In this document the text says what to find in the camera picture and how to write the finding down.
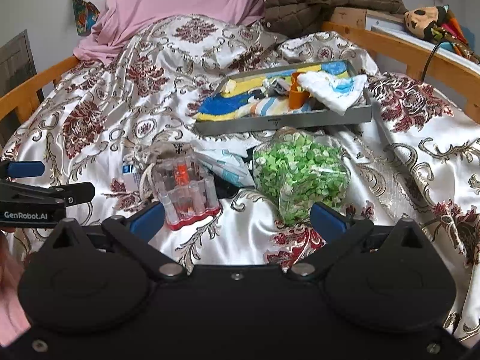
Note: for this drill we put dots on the wooden bed frame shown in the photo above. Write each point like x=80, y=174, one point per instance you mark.
x=23, y=99

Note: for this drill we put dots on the striped sock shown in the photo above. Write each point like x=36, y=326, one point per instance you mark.
x=269, y=106

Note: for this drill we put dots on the small blue white box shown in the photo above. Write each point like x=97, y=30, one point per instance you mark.
x=131, y=177

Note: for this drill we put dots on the orange plastic cup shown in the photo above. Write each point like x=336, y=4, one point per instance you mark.
x=297, y=94

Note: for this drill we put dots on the plush doll with tan face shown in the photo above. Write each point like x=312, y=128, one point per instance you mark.
x=439, y=25

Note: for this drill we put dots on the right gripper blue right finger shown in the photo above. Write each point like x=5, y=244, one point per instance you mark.
x=326, y=220

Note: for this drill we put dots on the colourful wall picture lower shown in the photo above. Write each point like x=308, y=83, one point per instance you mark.
x=86, y=15

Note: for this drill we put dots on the pink sheet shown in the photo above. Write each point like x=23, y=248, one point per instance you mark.
x=120, y=20

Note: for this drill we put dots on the white knitted cloth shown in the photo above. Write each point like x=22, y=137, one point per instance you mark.
x=336, y=94

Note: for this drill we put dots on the bag of green paper stars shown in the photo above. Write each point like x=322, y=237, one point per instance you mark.
x=296, y=169

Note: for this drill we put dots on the grey tray with cartoon drawing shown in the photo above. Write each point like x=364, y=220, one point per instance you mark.
x=215, y=115

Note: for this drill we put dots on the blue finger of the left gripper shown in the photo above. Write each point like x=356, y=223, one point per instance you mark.
x=71, y=194
x=21, y=169

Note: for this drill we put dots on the white teal wipes packet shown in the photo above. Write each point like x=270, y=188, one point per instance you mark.
x=228, y=166

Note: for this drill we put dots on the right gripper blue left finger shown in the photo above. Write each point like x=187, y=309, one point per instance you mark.
x=147, y=222

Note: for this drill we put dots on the clear pack of red tubes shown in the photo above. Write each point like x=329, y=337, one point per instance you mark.
x=185, y=189

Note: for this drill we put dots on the floral satin bedspread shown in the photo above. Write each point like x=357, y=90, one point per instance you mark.
x=417, y=157

